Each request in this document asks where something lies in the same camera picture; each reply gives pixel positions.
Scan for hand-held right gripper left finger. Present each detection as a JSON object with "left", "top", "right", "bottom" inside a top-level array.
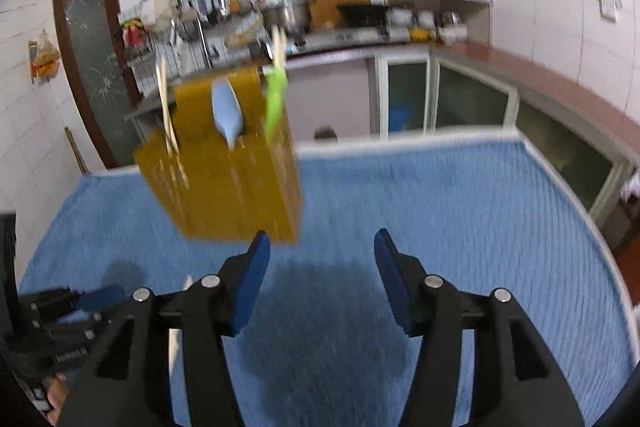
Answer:
[{"left": 50, "top": 231, "right": 273, "bottom": 427}]

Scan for light green spoon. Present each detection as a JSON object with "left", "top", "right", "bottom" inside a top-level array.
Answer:
[{"left": 264, "top": 67, "right": 290, "bottom": 142}]

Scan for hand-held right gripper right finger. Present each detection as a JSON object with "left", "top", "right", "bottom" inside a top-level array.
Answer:
[{"left": 374, "top": 229, "right": 586, "bottom": 427}]

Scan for person's left hand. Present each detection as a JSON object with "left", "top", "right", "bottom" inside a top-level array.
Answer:
[{"left": 45, "top": 372, "right": 72, "bottom": 426}]

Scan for wide glass cabinet door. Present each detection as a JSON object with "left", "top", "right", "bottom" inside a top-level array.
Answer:
[{"left": 432, "top": 57, "right": 518, "bottom": 132}]

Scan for white bowl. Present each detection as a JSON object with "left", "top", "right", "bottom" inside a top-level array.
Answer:
[{"left": 440, "top": 24, "right": 468, "bottom": 45}]

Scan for orange hanging bag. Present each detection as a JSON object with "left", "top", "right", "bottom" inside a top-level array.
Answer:
[{"left": 29, "top": 29, "right": 62, "bottom": 82}]

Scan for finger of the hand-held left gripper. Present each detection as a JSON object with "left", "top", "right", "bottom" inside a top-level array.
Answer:
[
  {"left": 44, "top": 312, "right": 114, "bottom": 346},
  {"left": 20, "top": 284, "right": 126, "bottom": 324}
]

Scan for steel gas stove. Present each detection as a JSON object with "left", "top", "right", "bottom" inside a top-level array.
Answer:
[{"left": 285, "top": 27, "right": 412, "bottom": 55}]

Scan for black wok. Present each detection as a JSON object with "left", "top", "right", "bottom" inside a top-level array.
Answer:
[{"left": 336, "top": 3, "right": 393, "bottom": 28}]

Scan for long glass cabinet door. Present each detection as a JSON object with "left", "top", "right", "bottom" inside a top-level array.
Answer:
[{"left": 515, "top": 102, "right": 631, "bottom": 218}]

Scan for white hanging cloth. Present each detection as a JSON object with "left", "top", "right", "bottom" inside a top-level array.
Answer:
[{"left": 140, "top": 0, "right": 176, "bottom": 32}]

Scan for narrow glass cabinet door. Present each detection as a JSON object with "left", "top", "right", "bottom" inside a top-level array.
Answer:
[{"left": 377, "top": 52, "right": 432, "bottom": 138}]

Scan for brown framed glass door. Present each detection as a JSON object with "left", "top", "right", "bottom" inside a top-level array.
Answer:
[{"left": 52, "top": 0, "right": 143, "bottom": 170}]

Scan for steel pot with lid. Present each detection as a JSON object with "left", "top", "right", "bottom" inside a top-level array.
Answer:
[{"left": 261, "top": 0, "right": 317, "bottom": 32}]

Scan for yellow perforated utensil holder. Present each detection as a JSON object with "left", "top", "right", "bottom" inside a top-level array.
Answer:
[{"left": 132, "top": 68, "right": 303, "bottom": 243}]

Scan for chrome kitchen faucet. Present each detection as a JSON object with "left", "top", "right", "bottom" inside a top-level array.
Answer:
[{"left": 172, "top": 9, "right": 213, "bottom": 70}]

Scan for brown kitchen counter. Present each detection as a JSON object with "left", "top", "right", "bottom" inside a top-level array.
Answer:
[{"left": 125, "top": 39, "right": 640, "bottom": 168}]

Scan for white dish soap bottle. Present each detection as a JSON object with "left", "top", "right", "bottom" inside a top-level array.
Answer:
[{"left": 175, "top": 34, "right": 193, "bottom": 75}]

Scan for light blue spoon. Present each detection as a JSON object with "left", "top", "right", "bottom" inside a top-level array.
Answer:
[{"left": 210, "top": 78, "right": 246, "bottom": 151}]

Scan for blue towel mat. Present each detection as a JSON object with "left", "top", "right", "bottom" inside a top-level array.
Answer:
[{"left": 15, "top": 139, "right": 628, "bottom": 427}]

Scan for white wall socket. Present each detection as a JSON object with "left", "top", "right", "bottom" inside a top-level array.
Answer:
[{"left": 597, "top": 0, "right": 623, "bottom": 24}]

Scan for red and yellow gloves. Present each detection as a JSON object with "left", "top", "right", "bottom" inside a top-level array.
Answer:
[{"left": 120, "top": 19, "right": 151, "bottom": 50}]

